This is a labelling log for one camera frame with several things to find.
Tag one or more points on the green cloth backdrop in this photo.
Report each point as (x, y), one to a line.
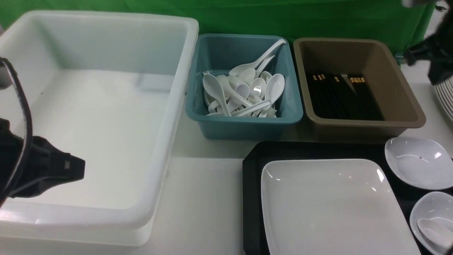
(384, 20)

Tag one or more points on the stack of white plates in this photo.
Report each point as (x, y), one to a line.
(444, 92)

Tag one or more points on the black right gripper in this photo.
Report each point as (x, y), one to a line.
(437, 49)

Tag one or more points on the large white plastic tub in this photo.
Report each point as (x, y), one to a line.
(108, 88)

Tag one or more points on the white square rice plate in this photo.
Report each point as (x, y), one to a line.
(332, 207)

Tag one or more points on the white soup spoon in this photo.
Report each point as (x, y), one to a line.
(437, 233)

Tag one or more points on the white bowl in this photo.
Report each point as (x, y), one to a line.
(420, 162)
(436, 206)

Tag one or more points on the long white spoon top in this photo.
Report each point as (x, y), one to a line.
(236, 71)

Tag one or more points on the white spoon left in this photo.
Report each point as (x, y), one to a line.
(213, 87)

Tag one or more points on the brown plastic bin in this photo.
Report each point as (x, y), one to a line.
(375, 62)

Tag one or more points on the black serving tray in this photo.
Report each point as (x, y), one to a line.
(254, 238)

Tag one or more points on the teal plastic bin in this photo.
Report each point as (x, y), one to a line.
(218, 54)

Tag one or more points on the pile of black chopsticks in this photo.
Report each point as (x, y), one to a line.
(344, 97)

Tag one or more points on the white spoon right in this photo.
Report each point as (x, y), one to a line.
(274, 89)

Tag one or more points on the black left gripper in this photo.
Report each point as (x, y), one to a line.
(46, 167)

